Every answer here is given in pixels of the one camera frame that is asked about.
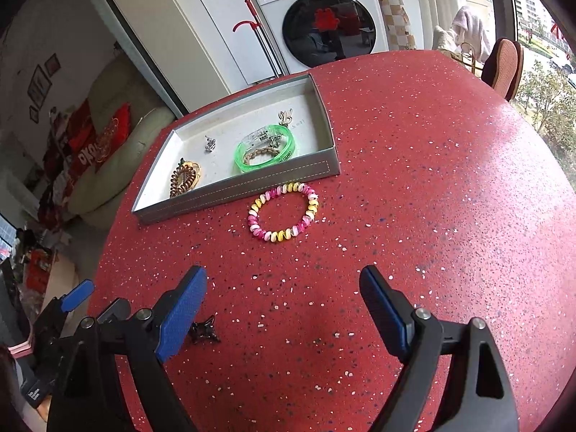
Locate black hair claw clip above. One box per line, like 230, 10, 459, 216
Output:
188, 315, 221, 344

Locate brown spiral hair tie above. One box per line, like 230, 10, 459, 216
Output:
169, 161, 202, 199

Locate yellow cord bracelet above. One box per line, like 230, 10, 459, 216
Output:
179, 157, 204, 190

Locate silver purple pendant charm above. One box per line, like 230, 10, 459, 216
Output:
205, 136, 216, 153

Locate braided tan rope bracelet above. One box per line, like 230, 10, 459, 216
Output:
242, 143, 282, 167

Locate green translucent bangle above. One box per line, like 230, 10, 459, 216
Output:
234, 125, 296, 173

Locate beige hair pin clip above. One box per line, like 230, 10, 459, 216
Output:
278, 108, 293, 127

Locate silver purple heart brooch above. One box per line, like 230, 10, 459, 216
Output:
257, 129, 282, 148

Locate grey jewelry tray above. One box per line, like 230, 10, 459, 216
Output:
132, 74, 340, 223

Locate beige sofa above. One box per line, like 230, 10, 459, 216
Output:
66, 55, 175, 229

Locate red cushion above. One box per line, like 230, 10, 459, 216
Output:
95, 103, 131, 171

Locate white cabinet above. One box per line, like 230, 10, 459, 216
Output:
110, 0, 274, 114

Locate brown chair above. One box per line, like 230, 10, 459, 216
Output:
481, 38, 524, 102

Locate lower white washing machine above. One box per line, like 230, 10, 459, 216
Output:
255, 0, 388, 74

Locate white towel on rack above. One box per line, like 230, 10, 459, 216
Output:
451, 6, 493, 63

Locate checkered hanging cloth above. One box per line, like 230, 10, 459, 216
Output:
378, 0, 417, 51

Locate pink yellow spiral bracelet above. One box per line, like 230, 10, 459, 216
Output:
246, 181, 320, 244

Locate wall picture frames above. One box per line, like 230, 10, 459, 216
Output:
26, 53, 60, 124

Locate red handled mop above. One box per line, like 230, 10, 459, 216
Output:
232, 0, 284, 78

